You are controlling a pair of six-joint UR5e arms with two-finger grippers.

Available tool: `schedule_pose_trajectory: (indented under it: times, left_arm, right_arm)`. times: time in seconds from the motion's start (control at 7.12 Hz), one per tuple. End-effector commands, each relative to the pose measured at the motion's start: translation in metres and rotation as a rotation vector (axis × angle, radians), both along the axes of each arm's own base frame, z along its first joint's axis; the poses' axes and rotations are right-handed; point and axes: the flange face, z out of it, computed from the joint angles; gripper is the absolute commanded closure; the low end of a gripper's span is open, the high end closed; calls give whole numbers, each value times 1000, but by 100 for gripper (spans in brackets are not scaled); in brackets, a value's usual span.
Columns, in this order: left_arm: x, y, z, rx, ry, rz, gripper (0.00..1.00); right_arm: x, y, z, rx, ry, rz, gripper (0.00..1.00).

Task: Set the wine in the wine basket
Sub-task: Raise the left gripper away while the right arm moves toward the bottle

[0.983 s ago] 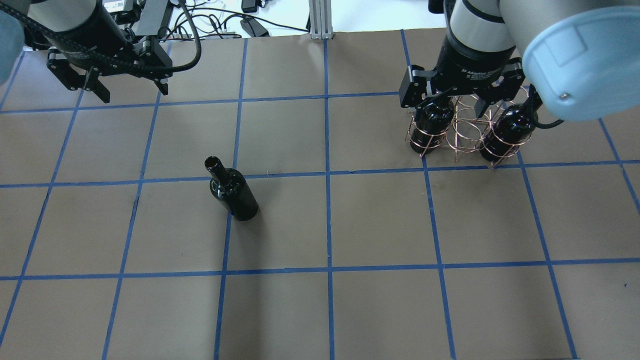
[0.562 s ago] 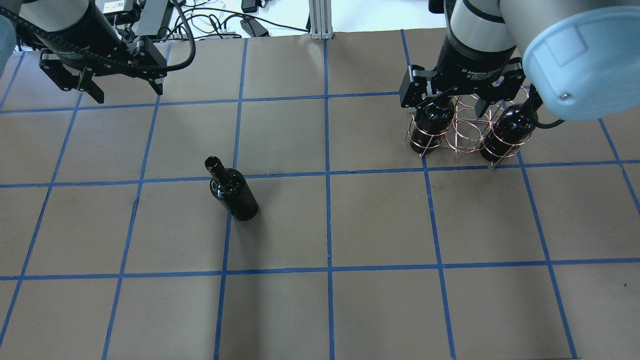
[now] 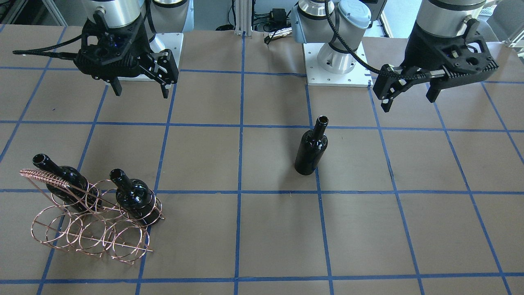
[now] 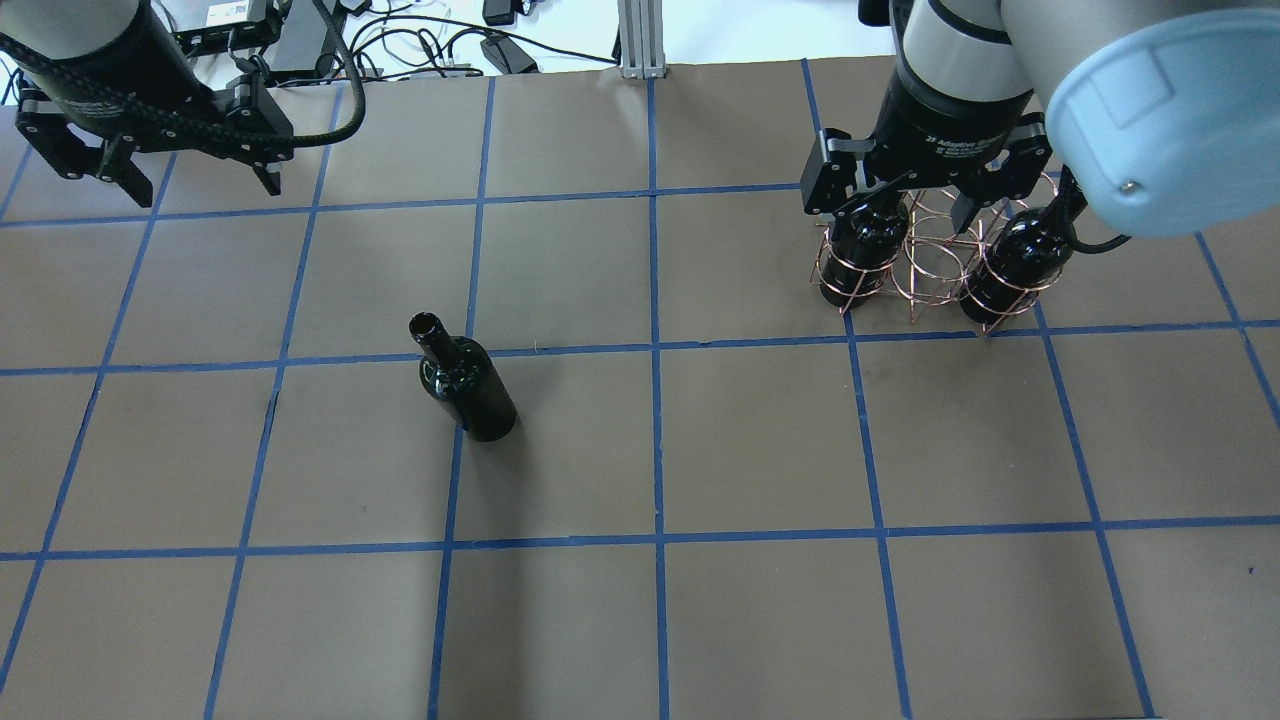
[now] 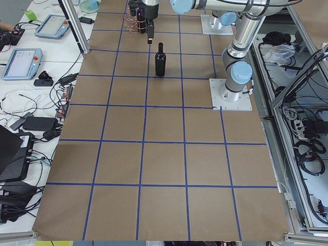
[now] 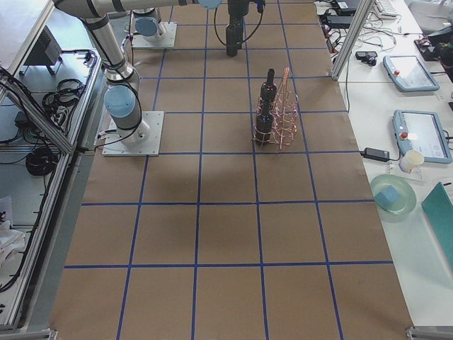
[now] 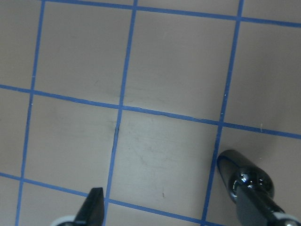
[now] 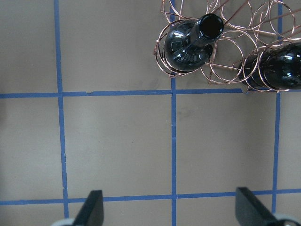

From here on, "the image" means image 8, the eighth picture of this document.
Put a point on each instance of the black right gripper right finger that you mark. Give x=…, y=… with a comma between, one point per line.
x=250, y=211

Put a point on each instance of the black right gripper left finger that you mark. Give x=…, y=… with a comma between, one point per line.
x=92, y=211

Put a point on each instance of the dark bottle in basket left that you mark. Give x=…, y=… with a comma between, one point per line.
x=189, y=44

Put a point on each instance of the dark bottle in basket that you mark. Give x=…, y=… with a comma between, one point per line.
x=189, y=44
x=279, y=68

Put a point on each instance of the copper wire wine basket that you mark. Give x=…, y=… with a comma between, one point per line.
x=250, y=27

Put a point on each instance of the dark bottle in basket right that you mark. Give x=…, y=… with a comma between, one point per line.
x=279, y=68

